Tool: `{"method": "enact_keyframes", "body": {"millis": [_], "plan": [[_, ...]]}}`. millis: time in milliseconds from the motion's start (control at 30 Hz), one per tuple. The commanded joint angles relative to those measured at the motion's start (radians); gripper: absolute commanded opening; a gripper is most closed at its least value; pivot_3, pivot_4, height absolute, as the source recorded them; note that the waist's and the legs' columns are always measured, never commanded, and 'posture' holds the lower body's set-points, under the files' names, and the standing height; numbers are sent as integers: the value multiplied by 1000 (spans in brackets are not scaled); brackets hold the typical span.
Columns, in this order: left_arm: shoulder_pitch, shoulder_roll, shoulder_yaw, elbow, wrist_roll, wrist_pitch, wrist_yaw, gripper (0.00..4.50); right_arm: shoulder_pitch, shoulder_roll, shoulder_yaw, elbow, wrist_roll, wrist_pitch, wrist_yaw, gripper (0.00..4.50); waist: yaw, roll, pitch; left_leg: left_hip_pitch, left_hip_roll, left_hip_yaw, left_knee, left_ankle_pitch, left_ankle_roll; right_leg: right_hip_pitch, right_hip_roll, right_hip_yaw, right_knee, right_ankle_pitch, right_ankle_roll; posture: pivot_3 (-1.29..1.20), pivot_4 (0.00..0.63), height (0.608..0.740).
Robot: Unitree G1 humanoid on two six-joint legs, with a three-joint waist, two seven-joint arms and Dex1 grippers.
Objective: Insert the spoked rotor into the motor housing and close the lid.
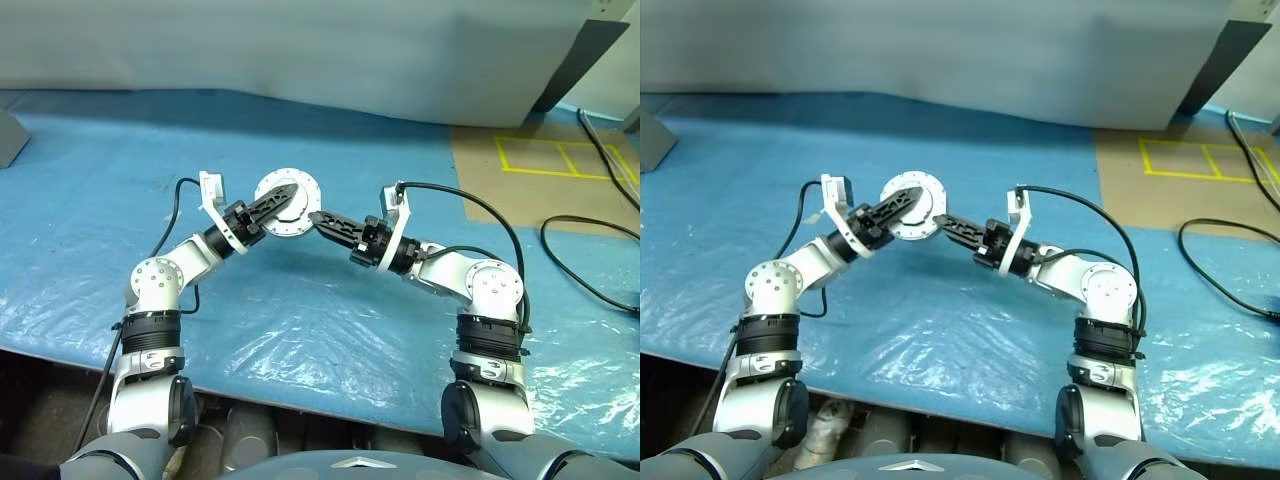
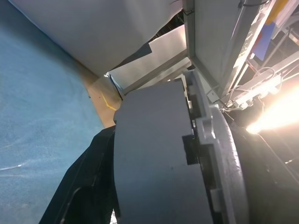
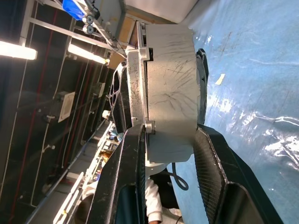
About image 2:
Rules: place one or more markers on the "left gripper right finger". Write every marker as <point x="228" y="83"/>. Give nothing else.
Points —
<point x="268" y="186"/>

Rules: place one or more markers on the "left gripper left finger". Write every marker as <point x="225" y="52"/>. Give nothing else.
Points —
<point x="81" y="186"/>

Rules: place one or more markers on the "silver motor base copper windings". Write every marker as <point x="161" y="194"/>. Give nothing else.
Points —
<point x="151" y="151"/>

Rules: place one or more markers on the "brown cardboard sheet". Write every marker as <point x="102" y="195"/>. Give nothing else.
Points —
<point x="100" y="109"/>

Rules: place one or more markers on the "white power strip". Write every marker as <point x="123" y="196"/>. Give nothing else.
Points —
<point x="257" y="91"/>

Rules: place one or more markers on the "blue plastic table cover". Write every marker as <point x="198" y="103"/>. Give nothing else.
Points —
<point x="35" y="93"/>

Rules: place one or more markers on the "blue flat panel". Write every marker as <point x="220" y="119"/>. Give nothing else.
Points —
<point x="264" y="42"/>

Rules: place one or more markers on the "white backdrop board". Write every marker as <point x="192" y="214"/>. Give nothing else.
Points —
<point x="93" y="28"/>

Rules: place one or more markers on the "yellow object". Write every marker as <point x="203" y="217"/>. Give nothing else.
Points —
<point x="275" y="11"/>

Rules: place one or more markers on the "grey aluminium frame post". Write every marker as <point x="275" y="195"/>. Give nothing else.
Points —
<point x="210" y="35"/>

